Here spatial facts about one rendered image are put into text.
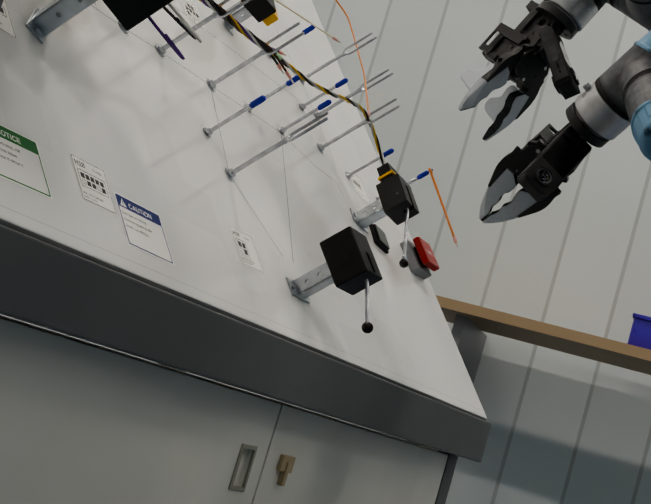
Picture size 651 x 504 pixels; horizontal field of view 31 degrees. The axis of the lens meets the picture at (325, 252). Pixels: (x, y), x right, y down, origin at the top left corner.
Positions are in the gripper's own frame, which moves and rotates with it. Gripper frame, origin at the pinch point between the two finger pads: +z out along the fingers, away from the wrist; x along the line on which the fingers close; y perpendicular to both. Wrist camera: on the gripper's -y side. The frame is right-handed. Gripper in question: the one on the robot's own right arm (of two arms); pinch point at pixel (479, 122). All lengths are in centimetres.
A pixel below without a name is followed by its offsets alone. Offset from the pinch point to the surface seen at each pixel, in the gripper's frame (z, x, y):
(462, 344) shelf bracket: 25, -153, 82
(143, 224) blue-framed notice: 39, 60, -29
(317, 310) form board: 35.5, 24.0, -21.8
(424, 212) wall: 1, -164, 136
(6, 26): 33, 77, -17
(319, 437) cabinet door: 48, 13, -27
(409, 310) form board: 28.0, -10.5, -5.8
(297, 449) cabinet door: 50, 17, -29
